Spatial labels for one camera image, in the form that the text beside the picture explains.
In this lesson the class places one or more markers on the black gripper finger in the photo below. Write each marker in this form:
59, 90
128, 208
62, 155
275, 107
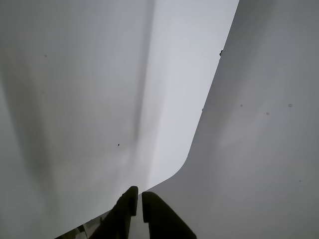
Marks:
164, 221
119, 219

